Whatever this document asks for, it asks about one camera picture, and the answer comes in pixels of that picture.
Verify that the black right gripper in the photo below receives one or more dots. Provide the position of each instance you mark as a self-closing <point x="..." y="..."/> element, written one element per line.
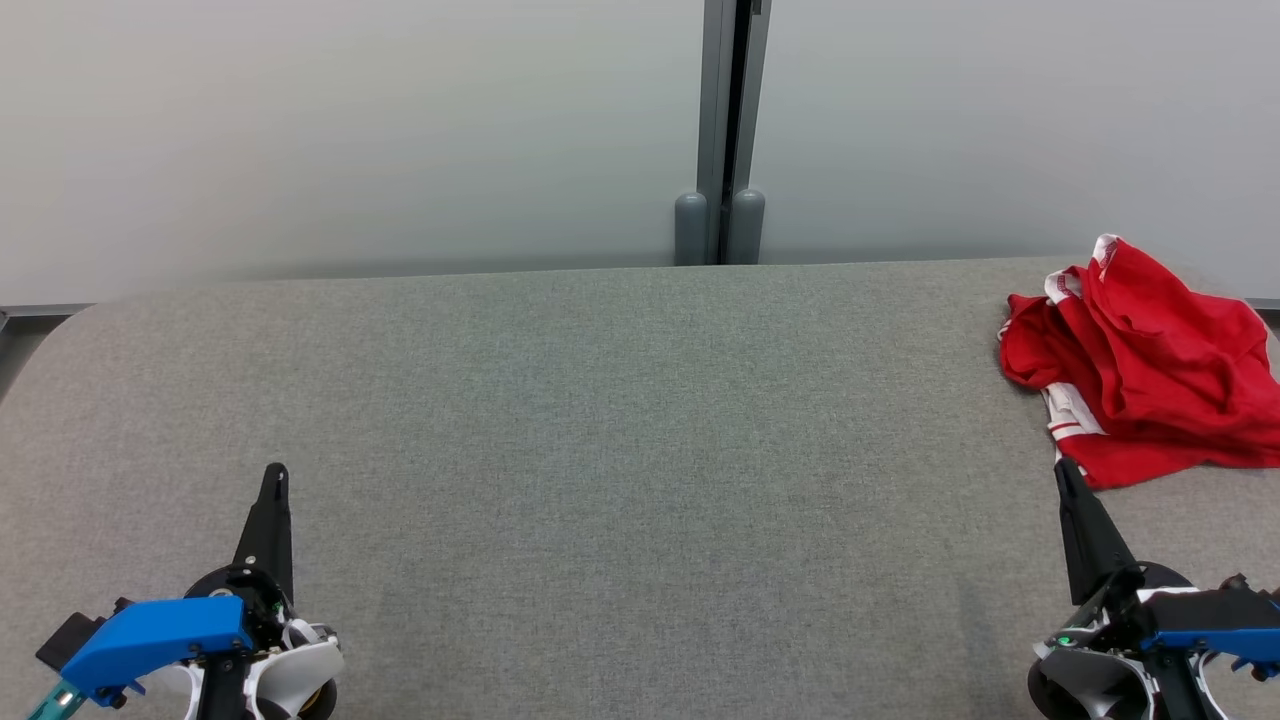
<point x="1190" y="608"/>

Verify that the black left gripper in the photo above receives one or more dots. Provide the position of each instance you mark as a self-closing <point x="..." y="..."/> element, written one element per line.
<point x="235" y="585"/>

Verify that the red jersey with black lettering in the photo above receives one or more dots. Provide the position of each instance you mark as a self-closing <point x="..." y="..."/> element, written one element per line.
<point x="1180" y="462"/>

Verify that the red shorts with number 23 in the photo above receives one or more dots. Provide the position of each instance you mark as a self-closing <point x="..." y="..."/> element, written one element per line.
<point x="1150" y="340"/>

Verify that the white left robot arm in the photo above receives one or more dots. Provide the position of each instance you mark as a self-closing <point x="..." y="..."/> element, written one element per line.
<point x="295" y="670"/>

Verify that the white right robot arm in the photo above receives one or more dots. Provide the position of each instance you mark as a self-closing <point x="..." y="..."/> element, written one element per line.
<point x="1080" y="685"/>

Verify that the blue right wrist camera housing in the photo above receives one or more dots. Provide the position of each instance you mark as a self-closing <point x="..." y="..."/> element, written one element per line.
<point x="1220" y="645"/>

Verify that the grey partition post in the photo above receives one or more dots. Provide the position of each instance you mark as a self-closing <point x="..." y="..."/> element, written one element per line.
<point x="720" y="120"/>

